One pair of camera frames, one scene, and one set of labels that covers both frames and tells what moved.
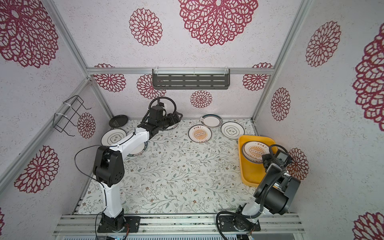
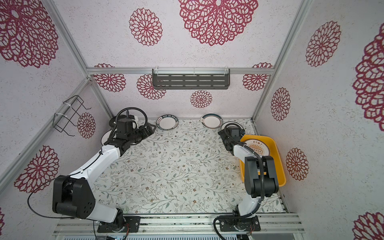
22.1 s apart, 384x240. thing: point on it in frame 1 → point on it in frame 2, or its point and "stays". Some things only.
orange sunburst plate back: (200, 133) → (260, 146)
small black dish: (118, 121) stays
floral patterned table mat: (191, 169) stays
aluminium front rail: (180, 225) stays
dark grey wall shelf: (191, 78) stays
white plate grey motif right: (232, 130) stays
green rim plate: (211, 120) stays
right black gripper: (266, 156) → (224, 135)
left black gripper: (172, 120) → (146, 133)
